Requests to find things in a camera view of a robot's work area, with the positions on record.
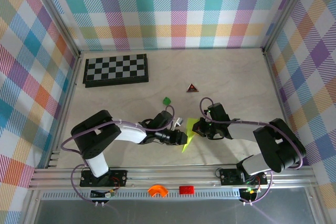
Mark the black and grey chessboard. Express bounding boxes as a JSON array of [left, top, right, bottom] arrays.
[[82, 53, 150, 89]]

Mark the small circuit board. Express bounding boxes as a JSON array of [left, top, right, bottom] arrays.
[[240, 187, 259, 201], [90, 188, 116, 199]]

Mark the slotted grey cable duct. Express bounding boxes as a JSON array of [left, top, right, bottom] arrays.
[[41, 191, 263, 201]]

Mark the grey metal panel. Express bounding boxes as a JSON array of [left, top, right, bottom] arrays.
[[34, 199, 316, 224]]

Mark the long aluminium base rail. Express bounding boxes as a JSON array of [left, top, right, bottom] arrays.
[[28, 165, 320, 191]]

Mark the aluminium side rail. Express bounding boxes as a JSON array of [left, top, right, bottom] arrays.
[[261, 47, 301, 166], [45, 50, 82, 169]]

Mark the orange curved plastic piece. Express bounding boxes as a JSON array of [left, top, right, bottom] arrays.
[[147, 184, 170, 198]]

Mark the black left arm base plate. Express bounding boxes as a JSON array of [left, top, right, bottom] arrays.
[[80, 169, 129, 187]]

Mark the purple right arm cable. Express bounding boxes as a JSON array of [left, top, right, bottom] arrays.
[[199, 97, 305, 207]]

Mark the lime green paper sheet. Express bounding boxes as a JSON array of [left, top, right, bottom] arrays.
[[181, 117, 200, 153]]

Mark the aluminium frame post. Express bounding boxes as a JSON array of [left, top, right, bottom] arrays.
[[261, 0, 314, 53], [26, 0, 82, 57]]

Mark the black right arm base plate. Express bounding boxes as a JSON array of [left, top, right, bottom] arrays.
[[219, 167, 268, 186]]

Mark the red and black triangular piece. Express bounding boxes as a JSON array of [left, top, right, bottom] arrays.
[[186, 82, 200, 93]]

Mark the red plastic block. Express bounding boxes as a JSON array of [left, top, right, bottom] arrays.
[[178, 185, 195, 195]]

